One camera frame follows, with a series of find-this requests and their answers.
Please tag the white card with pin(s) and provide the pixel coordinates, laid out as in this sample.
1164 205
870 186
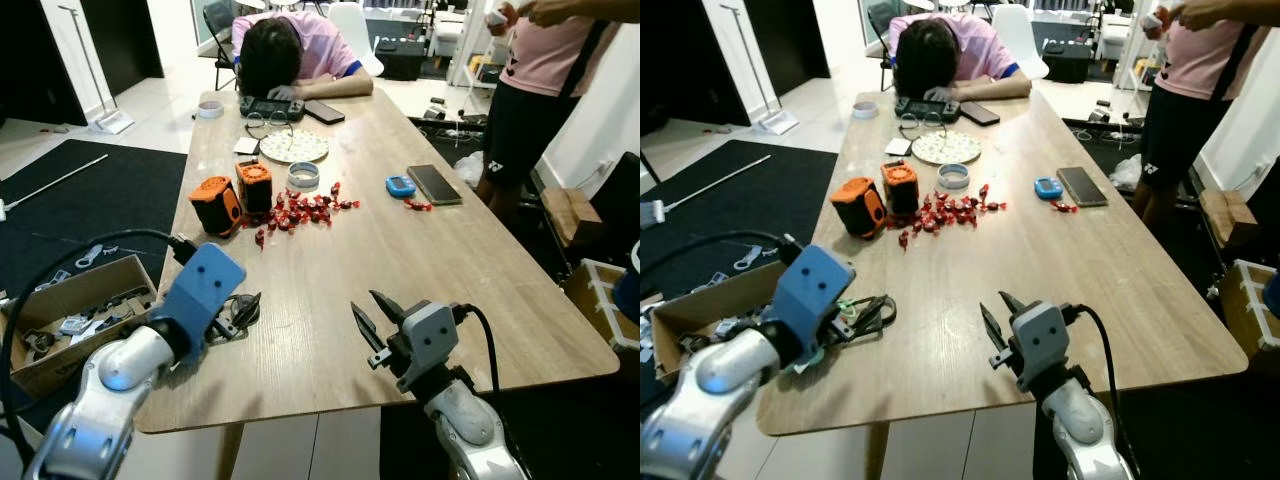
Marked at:
898 147
246 146

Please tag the cardboard box with parts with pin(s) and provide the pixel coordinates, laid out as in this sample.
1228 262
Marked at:
720 300
60 290

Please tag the patterned round plate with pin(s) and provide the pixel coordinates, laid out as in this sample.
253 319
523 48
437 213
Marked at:
294 147
946 148

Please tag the wooden table leg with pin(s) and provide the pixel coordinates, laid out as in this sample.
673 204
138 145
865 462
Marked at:
230 455
877 455

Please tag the white chair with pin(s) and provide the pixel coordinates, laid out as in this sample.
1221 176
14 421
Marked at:
355 30
1020 35

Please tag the person sleeping in pink shirt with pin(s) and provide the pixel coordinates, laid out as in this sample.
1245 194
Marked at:
965 50
310 50

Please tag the large orange black speaker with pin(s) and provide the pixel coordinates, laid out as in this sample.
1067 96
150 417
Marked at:
213 205
857 207

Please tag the heap of red wrapped candies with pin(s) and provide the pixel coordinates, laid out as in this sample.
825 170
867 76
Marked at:
305 210
950 212

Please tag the single red wrapped candy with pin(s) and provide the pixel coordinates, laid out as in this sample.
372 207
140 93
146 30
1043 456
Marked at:
1064 207
417 205

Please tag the white plastic bag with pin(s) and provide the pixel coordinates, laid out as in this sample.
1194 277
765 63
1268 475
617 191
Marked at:
1125 172
470 170

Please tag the small orange black speaker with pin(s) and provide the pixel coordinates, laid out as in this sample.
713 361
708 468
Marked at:
254 187
900 188

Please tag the white rod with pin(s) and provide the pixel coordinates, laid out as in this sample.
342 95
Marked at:
715 185
55 183

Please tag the black floor rug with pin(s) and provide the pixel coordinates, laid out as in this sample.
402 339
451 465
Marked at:
760 200
100 190

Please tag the black handheld game console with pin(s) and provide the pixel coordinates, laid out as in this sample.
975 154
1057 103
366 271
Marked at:
270 108
925 110

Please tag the blue timer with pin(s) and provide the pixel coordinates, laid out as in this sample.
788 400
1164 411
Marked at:
1048 189
400 187

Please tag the black storage box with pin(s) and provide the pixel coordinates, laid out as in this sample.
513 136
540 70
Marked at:
1066 62
400 60

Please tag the black smartphone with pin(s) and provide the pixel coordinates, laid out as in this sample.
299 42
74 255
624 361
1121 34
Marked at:
324 111
979 113

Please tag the brown smartphone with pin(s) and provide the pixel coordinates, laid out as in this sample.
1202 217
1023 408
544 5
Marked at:
1082 187
435 185

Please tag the white floor stand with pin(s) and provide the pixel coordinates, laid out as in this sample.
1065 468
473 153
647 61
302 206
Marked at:
778 122
113 122

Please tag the black cabinet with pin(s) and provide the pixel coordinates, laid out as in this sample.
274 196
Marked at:
30 50
680 50

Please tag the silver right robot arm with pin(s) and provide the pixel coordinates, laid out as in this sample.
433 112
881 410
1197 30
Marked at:
1085 425
465 420

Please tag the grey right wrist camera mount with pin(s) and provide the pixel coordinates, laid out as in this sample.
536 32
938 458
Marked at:
430 340
1042 342

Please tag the black chair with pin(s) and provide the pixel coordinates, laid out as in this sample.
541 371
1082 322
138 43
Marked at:
880 20
217 20

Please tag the white tape roll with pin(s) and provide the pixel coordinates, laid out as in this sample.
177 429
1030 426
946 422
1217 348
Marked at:
865 110
210 109

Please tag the standing person in black shorts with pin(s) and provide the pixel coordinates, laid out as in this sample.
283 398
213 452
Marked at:
545 60
1200 60

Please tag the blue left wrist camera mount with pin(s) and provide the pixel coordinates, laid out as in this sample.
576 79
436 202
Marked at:
815 280
205 280

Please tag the wooden box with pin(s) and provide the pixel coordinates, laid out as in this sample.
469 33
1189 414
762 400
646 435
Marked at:
570 215
1230 217

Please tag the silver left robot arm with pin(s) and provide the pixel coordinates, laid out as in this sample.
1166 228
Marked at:
120 365
730 372

